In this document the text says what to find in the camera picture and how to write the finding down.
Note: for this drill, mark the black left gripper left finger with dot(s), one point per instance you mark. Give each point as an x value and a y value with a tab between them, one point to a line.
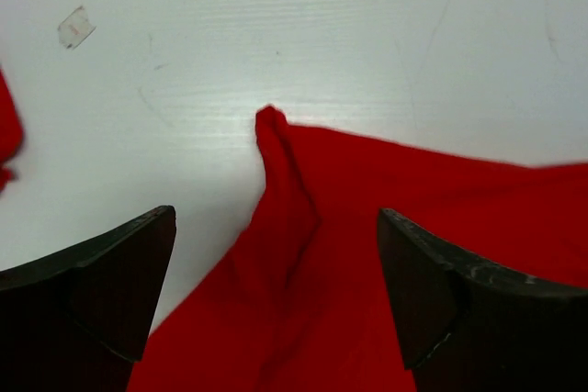
79	319

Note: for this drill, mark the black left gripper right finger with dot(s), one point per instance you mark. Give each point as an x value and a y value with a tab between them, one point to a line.
466	323

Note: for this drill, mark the red t shirt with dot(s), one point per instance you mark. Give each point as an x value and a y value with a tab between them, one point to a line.
12	133
298	303

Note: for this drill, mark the small paper label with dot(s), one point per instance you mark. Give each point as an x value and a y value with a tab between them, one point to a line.
75	29

